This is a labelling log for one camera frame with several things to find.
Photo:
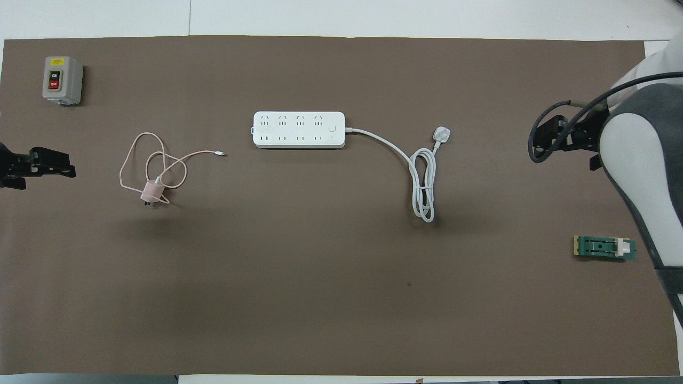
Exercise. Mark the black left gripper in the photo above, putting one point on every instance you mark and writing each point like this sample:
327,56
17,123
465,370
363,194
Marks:
12,168

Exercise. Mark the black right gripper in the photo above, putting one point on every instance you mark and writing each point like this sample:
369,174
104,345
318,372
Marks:
584,136

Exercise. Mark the pink charger adapter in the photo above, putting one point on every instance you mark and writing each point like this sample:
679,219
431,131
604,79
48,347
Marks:
151,192

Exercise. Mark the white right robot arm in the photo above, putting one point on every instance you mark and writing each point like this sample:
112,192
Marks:
640,154

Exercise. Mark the green knife switch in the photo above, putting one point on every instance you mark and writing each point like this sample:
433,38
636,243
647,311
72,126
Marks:
603,248

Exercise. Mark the grey on-off switch box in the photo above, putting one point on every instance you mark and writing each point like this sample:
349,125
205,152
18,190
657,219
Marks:
61,80

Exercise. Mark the brown table mat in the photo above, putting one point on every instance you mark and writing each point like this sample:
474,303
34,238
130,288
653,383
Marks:
320,298

